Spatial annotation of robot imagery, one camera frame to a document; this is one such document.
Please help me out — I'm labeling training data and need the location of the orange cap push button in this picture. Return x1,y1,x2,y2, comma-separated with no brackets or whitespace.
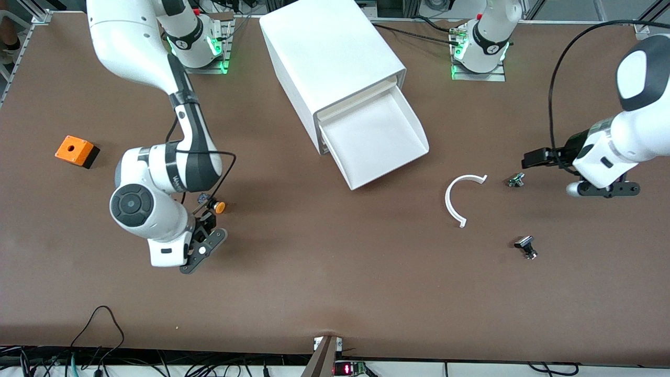
198,194,227,214

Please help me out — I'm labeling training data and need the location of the white grey drawer cabinet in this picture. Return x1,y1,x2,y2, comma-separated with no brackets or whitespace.
260,0,408,156

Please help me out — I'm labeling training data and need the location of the white curved plastic arc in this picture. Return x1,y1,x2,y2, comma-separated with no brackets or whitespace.
445,174,488,229

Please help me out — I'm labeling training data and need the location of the small device red display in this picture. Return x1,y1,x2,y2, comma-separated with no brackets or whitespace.
334,360,367,376

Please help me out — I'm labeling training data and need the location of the person foot with sneaker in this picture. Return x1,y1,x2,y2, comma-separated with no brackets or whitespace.
0,13,23,57

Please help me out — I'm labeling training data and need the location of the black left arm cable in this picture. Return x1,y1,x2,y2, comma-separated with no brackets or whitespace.
548,20,670,171

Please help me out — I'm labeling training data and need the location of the black silver switch part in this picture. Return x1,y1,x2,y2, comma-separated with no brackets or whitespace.
514,236,539,260

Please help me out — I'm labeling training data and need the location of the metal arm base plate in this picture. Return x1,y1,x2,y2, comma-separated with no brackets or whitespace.
174,15,235,75
451,29,507,82

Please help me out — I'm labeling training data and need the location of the thin black looped cable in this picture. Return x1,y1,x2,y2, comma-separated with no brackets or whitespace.
71,306,125,362

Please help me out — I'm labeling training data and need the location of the aluminium frame profile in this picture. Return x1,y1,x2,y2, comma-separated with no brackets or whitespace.
632,0,670,40
16,0,53,24

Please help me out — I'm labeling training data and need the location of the orange black button enclosure box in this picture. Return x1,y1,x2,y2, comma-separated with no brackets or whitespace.
55,136,101,169

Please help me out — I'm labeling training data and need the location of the short black table cable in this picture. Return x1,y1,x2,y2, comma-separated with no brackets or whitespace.
414,15,454,33

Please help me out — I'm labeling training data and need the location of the long black table cable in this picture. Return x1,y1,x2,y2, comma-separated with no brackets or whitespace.
373,23,462,47

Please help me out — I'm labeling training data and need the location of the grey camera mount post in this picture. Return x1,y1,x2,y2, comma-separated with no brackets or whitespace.
301,335,343,377

